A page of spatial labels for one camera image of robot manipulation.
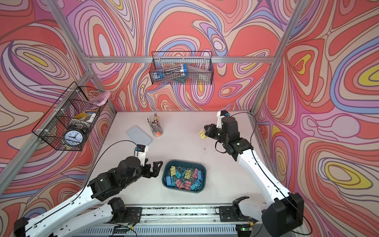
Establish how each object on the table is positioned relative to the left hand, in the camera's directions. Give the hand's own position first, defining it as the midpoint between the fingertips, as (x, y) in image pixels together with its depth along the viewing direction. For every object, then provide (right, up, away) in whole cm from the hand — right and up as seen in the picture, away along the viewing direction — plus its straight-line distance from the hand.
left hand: (157, 162), depth 72 cm
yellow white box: (-37, +23, +3) cm, 44 cm away
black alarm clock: (-38, +13, -4) cm, 40 cm away
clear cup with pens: (-7, +18, +24) cm, 31 cm away
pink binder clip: (+10, -15, +10) cm, 21 cm away
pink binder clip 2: (+19, -10, +13) cm, 26 cm away
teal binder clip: (+9, -11, +14) cm, 20 cm away
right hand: (+24, +16, +5) cm, 29 cm away
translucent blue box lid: (-21, +10, +33) cm, 41 cm away
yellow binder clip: (+23, +13, +5) cm, 27 cm away
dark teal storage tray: (+11, -7, +16) cm, 21 cm away
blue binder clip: (+4, -13, +10) cm, 17 cm away
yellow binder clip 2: (+6, -8, +12) cm, 16 cm away
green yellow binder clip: (+15, -11, +13) cm, 22 cm away
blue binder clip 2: (+22, -11, +11) cm, 27 cm away
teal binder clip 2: (+19, -15, +6) cm, 25 cm away
